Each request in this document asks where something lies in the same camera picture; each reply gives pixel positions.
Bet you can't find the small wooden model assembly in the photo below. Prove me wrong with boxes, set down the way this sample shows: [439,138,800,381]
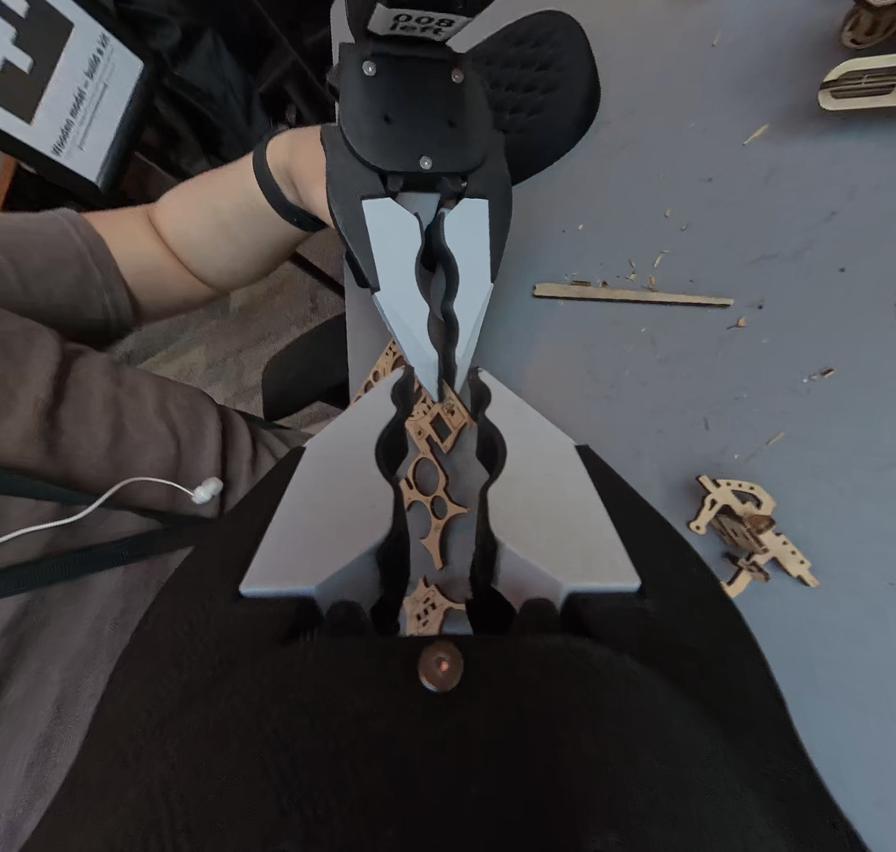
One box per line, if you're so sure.
[687,474,820,598]

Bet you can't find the person's left hand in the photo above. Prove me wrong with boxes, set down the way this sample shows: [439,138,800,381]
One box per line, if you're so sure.
[241,123,338,238]

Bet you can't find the dark wooden model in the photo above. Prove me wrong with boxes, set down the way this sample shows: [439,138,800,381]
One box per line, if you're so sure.
[840,0,896,50]

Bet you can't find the scattered wood splinters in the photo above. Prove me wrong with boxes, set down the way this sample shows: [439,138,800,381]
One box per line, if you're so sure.
[570,26,837,447]

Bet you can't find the black padded wrist rest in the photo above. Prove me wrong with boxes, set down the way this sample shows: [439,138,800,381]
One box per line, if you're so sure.
[465,11,602,187]

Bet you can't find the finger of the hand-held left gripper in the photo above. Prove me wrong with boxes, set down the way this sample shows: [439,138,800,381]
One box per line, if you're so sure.
[435,196,498,399]
[360,193,442,403]

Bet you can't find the plywood sheet with round holes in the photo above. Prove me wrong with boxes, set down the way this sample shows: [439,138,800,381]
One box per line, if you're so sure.
[350,340,478,637]

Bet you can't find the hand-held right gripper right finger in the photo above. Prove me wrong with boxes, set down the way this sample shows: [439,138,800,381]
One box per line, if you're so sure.
[468,366,644,635]

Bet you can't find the black lanyard strap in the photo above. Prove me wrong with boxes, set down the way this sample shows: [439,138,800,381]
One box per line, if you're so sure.
[0,470,211,600]

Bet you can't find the person in grey shirt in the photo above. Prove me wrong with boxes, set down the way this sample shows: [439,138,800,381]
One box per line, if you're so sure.
[0,208,312,852]

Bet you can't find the black and white sign board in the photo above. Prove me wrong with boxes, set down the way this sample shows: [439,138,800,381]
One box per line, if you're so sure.
[0,0,151,191]

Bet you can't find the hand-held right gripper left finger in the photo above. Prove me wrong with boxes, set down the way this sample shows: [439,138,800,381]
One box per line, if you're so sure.
[238,366,414,635]

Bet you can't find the thin wooden stick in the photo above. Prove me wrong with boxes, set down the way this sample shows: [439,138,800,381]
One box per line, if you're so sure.
[533,282,735,308]

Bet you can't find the person's left forearm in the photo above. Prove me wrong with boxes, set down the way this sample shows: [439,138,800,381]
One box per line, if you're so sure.
[80,154,298,327]

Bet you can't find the white cord with bead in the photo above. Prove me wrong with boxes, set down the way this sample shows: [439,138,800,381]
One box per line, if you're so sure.
[0,476,225,545]

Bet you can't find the pale wooden model piece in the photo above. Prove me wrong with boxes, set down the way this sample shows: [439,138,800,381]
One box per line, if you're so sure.
[818,54,896,112]

